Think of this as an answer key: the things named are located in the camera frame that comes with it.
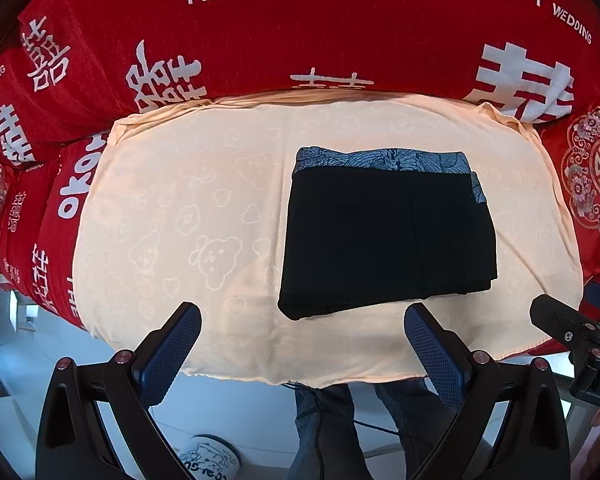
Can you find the cream patterned blanket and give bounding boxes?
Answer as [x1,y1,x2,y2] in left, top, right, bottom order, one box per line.
[72,91,584,389]

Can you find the person's left leg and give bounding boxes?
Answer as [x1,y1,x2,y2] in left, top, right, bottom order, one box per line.
[284,384,357,480]

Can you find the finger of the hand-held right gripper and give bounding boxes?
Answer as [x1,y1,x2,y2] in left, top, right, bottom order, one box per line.
[529,294,590,347]

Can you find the white printed slipper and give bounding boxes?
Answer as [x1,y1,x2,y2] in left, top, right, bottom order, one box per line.
[176,434,242,480]

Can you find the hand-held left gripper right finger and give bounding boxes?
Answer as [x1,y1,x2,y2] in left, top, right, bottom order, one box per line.
[403,302,574,480]

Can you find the red printed quilt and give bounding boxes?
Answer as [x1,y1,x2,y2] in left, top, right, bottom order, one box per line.
[0,0,600,361]

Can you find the red ornament pillow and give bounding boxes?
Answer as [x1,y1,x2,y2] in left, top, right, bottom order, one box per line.
[539,91,600,282]

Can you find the black cable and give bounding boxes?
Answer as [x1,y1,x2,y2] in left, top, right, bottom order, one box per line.
[280,381,402,437]

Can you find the black pants with blue waistband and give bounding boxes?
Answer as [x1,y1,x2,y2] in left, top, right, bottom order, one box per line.
[277,146,499,322]

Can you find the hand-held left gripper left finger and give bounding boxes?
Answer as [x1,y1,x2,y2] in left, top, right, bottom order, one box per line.
[35,301,203,480]

